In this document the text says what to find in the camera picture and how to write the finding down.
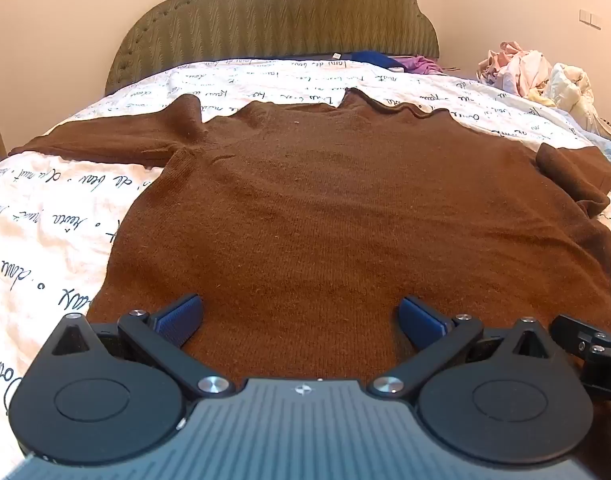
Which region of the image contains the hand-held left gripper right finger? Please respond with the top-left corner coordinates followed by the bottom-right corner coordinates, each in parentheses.
top-left (368, 296), bottom-right (559, 402)

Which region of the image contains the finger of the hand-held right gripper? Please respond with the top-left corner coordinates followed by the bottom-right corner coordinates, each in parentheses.
top-left (553, 314), bottom-right (611, 361)

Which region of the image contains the white printed bed blanket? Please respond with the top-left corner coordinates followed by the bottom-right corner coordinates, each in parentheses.
top-left (0, 56), bottom-right (611, 463)

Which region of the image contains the cream crumpled cloth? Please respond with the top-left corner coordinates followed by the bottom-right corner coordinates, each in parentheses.
top-left (541, 62), bottom-right (611, 137)

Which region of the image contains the blue cloth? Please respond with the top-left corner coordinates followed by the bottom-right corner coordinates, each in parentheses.
top-left (349, 50), bottom-right (407, 69)

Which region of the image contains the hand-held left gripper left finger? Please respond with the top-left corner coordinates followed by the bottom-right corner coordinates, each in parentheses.
top-left (44, 294), bottom-right (236, 402)

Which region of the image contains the brown knitted sweater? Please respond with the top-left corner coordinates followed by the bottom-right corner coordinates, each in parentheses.
top-left (8, 87), bottom-right (611, 396)

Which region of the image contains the green upholstered headboard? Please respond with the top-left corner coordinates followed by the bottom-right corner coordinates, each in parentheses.
top-left (104, 0), bottom-right (440, 96)

